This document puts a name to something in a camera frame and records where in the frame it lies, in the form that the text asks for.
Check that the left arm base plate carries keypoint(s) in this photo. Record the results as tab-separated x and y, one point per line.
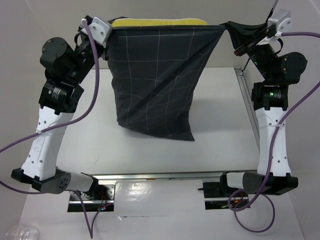
103	199

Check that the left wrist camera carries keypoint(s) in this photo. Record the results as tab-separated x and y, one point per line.
98	28

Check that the aluminium rail frame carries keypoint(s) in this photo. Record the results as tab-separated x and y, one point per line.
221	119

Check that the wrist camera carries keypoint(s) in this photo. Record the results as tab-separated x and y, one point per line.
280	23
98	28

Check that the clear plastic object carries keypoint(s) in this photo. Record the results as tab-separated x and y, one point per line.
22	232

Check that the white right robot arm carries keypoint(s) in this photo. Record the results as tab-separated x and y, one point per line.
270	104

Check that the dark grey checked pillowcase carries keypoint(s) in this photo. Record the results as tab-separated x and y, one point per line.
155	70

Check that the white pillow yellow edge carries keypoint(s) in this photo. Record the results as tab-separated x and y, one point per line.
140	22

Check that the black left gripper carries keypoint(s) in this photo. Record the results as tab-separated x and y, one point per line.
100	49

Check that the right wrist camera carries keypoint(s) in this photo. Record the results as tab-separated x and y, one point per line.
280	23

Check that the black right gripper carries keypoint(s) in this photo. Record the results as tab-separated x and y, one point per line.
254	44

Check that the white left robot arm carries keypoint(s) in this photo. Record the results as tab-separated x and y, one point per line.
65	69

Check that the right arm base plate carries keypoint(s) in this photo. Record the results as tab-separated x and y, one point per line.
216	196

